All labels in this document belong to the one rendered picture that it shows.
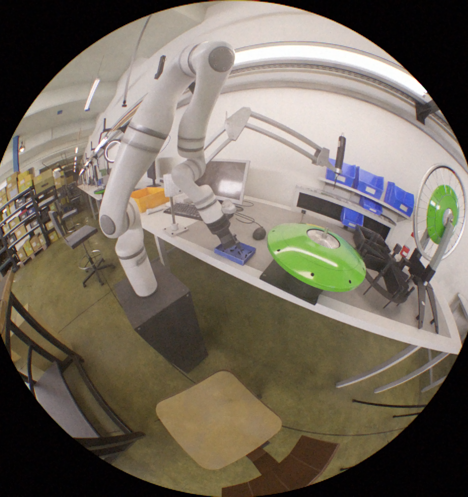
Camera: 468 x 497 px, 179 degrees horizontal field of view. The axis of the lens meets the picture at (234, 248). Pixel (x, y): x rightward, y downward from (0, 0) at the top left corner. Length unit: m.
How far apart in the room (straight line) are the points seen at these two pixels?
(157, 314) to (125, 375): 1.05
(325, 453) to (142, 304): 0.68
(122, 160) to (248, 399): 0.77
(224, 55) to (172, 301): 0.64
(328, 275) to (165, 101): 0.47
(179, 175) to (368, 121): 1.37
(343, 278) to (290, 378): 1.11
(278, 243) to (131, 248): 0.39
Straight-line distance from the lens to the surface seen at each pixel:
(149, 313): 0.52
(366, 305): 0.62
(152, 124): 0.31
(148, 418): 1.40
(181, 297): 0.53
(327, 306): 0.50
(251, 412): 0.65
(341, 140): 0.80
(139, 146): 0.31
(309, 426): 1.45
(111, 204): 0.37
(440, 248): 0.98
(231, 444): 0.67
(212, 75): 0.33
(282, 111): 1.44
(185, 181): 0.42
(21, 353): 1.88
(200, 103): 0.34
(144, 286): 0.52
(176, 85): 0.37
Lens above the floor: 1.26
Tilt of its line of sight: 34 degrees down
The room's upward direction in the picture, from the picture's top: 4 degrees clockwise
